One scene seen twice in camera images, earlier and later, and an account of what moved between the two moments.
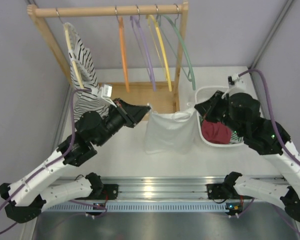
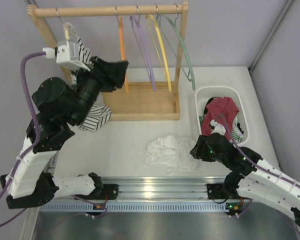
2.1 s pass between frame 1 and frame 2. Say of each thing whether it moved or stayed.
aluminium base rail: stayed
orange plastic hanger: stayed
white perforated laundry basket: stayed
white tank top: moved
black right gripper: moved
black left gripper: moved
